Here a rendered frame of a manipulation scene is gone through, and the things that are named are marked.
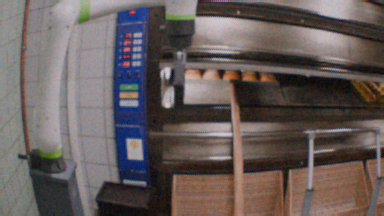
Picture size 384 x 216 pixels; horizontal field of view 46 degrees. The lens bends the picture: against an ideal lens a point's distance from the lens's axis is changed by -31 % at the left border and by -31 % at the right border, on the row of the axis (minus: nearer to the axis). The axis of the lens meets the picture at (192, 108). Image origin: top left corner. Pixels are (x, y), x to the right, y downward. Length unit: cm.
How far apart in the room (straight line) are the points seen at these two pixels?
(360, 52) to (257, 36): 68
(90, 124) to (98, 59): 34
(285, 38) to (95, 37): 95
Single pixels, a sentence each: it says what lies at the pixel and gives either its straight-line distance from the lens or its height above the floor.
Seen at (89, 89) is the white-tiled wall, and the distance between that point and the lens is 298.
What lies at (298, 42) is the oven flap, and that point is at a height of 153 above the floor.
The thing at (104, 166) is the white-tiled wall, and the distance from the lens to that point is 308.
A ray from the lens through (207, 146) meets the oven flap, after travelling 298.
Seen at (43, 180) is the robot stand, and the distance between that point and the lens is 202.
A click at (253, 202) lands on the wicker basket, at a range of 304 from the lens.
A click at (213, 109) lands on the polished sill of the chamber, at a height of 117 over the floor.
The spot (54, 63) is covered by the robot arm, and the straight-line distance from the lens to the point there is 175.
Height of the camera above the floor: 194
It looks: 15 degrees down
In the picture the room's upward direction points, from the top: straight up
